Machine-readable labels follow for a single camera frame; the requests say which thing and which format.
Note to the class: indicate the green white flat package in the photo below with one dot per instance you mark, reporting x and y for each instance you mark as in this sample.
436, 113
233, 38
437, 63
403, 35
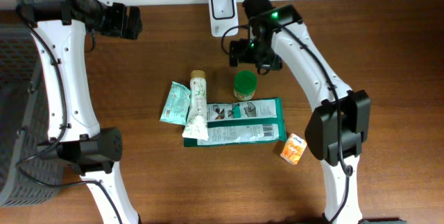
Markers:
245, 122

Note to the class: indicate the light green wipes packet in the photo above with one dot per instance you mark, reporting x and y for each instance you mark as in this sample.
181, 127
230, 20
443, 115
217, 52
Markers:
176, 108

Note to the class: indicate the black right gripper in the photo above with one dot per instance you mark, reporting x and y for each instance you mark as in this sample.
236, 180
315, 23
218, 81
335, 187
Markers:
269, 59

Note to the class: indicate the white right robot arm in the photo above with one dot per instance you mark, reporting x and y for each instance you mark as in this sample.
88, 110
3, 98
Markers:
338, 127

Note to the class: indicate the green lid jar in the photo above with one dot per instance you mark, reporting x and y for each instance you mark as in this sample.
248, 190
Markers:
245, 84

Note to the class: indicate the orange tissue pack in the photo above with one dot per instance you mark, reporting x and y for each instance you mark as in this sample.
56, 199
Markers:
293, 149

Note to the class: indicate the white tube with gold cap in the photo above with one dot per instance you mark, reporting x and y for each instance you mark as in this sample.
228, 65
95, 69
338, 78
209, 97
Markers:
196, 125

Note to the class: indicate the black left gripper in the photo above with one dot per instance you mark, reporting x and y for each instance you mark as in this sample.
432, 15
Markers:
122, 21

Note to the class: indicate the grey plastic basket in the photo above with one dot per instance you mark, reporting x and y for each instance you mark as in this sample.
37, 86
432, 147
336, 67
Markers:
24, 121

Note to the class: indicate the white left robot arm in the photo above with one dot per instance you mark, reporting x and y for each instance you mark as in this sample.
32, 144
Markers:
75, 137

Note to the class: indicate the white barcode scanner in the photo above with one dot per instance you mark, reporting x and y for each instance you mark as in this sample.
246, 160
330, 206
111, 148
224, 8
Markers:
223, 16

